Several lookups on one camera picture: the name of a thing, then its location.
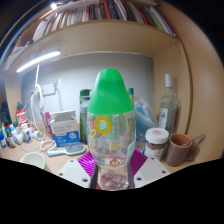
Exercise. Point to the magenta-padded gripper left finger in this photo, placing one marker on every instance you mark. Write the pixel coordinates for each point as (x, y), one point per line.
(73, 171)

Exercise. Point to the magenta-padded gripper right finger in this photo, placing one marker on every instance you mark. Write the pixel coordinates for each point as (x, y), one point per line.
(151, 171)

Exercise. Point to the clear bottle with green cap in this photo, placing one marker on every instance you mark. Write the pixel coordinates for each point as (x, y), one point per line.
(110, 96)

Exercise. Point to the light blue hairbrush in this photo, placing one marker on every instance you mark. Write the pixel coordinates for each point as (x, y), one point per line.
(68, 150)

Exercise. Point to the brown jar with white lid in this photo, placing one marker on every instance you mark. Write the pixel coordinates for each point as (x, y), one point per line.
(156, 143)

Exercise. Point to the brown mug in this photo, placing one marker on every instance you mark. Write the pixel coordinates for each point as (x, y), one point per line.
(178, 151)

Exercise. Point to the white and blue carton box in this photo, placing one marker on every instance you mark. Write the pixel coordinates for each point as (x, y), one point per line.
(65, 131)

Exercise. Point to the metal spoon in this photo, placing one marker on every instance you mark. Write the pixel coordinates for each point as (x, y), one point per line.
(196, 139)

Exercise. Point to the blue plastic bag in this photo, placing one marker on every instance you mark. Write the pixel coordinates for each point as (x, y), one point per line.
(145, 116)

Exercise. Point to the tall green can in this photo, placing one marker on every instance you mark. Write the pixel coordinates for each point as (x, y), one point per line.
(83, 116)

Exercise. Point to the tall clear glass bottle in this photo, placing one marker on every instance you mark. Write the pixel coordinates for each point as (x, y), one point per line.
(168, 110)

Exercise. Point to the red and white can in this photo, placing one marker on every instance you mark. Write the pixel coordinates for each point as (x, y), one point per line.
(21, 117)

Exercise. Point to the green-capped slim bottle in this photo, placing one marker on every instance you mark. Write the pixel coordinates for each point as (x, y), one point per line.
(131, 95)

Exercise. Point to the white LED light bar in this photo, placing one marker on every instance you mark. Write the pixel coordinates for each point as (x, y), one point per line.
(38, 61)

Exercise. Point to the wooden shelf unit with books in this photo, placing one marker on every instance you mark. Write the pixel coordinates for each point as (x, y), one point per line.
(110, 36)

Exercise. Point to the ceiling light tube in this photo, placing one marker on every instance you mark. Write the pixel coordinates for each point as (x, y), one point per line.
(53, 6)

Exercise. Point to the white wall power socket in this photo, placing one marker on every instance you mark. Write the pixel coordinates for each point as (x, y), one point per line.
(48, 89)

